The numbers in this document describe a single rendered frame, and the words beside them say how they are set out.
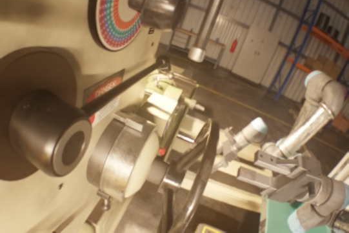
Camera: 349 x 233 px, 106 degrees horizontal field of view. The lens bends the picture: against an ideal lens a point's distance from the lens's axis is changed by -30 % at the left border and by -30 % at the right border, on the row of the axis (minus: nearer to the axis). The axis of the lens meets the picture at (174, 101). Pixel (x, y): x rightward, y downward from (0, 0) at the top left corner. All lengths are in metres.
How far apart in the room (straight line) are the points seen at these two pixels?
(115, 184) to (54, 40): 0.32
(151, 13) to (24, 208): 0.33
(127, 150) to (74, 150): 0.24
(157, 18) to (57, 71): 0.14
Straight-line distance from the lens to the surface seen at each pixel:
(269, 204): 1.03
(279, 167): 0.38
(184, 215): 0.34
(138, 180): 0.45
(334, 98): 0.86
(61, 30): 0.22
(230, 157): 0.88
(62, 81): 0.22
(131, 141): 0.41
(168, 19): 0.25
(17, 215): 0.32
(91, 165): 0.44
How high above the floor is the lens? 1.70
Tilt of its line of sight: 28 degrees down
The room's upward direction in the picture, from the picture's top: 20 degrees clockwise
